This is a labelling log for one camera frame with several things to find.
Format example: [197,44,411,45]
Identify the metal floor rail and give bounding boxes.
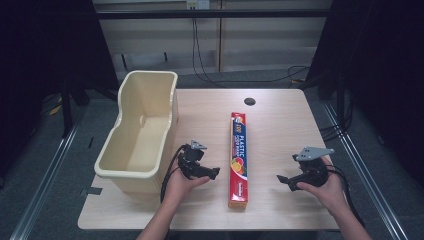
[9,121,83,240]
[320,99,410,240]

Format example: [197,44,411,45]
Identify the person's left hand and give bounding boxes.
[164,165,211,208]

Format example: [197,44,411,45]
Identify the person's right hand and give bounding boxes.
[296,156,348,216]

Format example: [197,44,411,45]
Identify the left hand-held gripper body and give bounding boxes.
[177,139,208,181]

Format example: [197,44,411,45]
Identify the black metal stand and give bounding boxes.
[59,81,75,140]

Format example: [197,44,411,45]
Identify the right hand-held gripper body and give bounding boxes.
[291,146,336,189]

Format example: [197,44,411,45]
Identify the white wall socket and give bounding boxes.
[186,0,211,10]

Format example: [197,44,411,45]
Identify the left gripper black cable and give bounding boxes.
[160,144,188,204]

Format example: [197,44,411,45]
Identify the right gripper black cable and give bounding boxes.
[326,164,366,229]

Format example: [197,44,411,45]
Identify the dark curtain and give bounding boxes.
[298,0,424,188]
[0,0,120,188]

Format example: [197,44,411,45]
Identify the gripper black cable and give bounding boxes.
[160,144,188,204]
[326,164,366,229]

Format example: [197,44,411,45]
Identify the black floor cable bundle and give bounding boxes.
[319,99,355,144]

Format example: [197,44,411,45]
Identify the cream plastic storage bin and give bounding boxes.
[93,69,180,195]

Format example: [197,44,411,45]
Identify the black hanging wall cables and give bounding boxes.
[191,17,312,90]

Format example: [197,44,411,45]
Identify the black horizontal metal bar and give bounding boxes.
[95,9,332,20]

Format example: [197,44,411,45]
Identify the red plastic wrap box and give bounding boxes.
[227,111,250,210]

